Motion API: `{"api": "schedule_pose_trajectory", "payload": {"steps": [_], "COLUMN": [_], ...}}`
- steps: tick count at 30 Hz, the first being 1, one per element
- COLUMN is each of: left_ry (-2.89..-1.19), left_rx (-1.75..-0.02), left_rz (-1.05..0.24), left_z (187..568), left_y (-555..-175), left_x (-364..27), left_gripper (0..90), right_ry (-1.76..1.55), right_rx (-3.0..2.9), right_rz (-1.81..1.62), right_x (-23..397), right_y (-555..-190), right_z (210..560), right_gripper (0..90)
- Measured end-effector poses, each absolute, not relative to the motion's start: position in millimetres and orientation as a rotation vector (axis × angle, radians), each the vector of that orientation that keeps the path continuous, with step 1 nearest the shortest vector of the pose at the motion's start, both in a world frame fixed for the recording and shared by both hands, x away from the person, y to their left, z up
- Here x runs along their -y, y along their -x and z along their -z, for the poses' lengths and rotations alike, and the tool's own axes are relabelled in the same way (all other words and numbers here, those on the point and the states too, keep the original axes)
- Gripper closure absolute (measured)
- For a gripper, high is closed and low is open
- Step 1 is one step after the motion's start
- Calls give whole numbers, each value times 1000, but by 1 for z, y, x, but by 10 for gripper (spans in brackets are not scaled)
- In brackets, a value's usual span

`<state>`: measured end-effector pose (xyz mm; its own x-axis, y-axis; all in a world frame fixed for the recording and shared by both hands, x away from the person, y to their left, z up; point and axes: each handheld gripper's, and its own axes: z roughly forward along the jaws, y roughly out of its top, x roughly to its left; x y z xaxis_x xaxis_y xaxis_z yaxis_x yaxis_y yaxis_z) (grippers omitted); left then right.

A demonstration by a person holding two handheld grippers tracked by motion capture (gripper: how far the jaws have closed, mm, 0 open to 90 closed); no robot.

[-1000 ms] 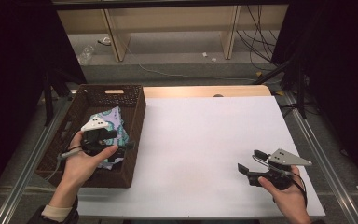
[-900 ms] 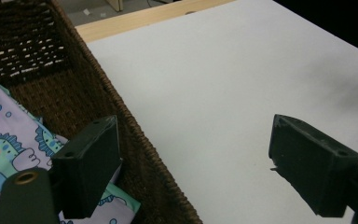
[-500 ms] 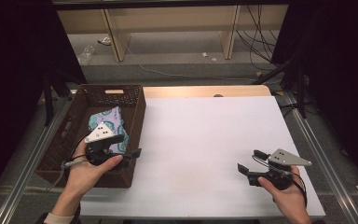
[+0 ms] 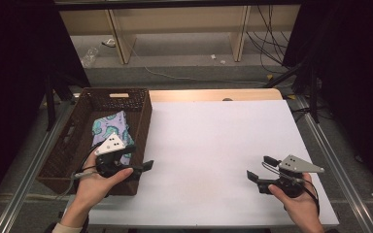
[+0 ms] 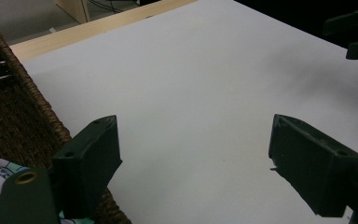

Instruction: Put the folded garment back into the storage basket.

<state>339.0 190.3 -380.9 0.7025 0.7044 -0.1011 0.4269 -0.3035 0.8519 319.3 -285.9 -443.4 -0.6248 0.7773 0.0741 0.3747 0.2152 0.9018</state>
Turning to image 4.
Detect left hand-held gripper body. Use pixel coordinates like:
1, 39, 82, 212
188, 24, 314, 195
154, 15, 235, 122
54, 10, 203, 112
93, 132, 137, 179

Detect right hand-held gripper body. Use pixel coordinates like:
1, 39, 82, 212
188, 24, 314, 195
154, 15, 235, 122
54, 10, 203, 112
256, 154, 325, 199

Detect white paper sheet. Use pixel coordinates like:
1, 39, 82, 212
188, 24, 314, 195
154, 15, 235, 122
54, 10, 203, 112
86, 99, 340, 227

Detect black tripod stand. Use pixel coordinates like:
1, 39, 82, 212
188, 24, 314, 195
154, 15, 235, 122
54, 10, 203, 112
263, 60, 322, 124

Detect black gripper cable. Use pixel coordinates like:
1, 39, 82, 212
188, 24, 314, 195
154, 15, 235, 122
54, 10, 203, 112
300, 178, 321, 216

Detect purple seahorse print cloth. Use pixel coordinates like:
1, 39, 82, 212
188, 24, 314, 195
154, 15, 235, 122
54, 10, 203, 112
91, 110, 136, 166

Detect bundle of black cables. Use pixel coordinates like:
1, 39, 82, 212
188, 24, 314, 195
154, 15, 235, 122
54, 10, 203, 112
245, 4, 293, 75

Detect black metal stand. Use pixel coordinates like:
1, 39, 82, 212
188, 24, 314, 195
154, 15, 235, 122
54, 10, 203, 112
43, 73, 76, 132

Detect person's left hand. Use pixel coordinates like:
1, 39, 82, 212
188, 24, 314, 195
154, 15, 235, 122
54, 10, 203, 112
68, 150, 135, 215

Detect person's right hand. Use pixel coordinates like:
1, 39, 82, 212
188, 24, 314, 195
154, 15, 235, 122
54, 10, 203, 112
267, 172, 321, 226

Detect black curtain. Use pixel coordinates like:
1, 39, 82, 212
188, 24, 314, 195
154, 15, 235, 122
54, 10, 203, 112
0, 0, 91, 218
281, 0, 373, 198

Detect aluminium rail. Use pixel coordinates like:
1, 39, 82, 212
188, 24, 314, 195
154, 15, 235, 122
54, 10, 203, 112
0, 99, 76, 233
294, 94, 373, 233

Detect brown wicker basket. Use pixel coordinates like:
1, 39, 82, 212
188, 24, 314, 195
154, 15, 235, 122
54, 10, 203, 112
36, 86, 153, 197

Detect white paper scraps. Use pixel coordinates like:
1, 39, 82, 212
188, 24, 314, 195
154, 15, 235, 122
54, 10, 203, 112
210, 53, 227, 65

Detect clear plastic wrapper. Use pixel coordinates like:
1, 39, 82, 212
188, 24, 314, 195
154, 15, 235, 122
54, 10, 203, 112
80, 47, 100, 69

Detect light wooden shelf unit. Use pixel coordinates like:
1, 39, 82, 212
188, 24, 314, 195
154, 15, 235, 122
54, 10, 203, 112
58, 4, 302, 65

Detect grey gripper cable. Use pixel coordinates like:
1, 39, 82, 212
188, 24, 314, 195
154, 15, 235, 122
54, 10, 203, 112
55, 170, 95, 200

